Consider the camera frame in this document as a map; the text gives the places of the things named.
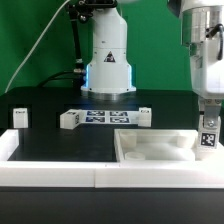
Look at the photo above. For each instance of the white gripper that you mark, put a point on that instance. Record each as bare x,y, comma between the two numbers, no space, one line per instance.
207,78

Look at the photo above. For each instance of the white square table top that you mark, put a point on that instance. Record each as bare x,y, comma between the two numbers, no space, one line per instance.
161,145

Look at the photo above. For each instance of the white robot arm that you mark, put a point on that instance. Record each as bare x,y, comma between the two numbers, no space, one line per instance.
108,75

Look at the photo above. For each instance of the white U-shaped fence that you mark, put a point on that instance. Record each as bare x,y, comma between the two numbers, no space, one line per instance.
130,174

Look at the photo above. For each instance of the blue fiducial tag sheet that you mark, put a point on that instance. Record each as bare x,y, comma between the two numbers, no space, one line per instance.
107,117

